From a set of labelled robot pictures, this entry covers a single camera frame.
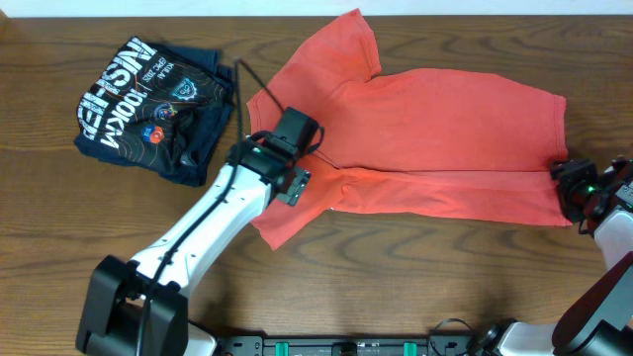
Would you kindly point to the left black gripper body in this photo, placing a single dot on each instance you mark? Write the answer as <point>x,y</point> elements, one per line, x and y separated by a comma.
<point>297,189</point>

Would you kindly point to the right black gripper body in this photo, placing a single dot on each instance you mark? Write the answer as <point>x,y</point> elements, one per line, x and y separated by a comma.
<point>580,188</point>

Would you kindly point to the orange-red t-shirt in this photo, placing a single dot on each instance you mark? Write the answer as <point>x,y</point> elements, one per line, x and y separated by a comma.
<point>443,143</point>

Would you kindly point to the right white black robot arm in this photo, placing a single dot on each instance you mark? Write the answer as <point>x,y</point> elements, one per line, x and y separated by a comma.
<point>598,322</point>

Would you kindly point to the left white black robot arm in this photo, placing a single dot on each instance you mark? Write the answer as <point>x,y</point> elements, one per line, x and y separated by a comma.
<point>140,306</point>

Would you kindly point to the folded dark printed t-shirt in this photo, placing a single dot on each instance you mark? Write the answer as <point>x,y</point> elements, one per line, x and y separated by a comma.
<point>160,107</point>

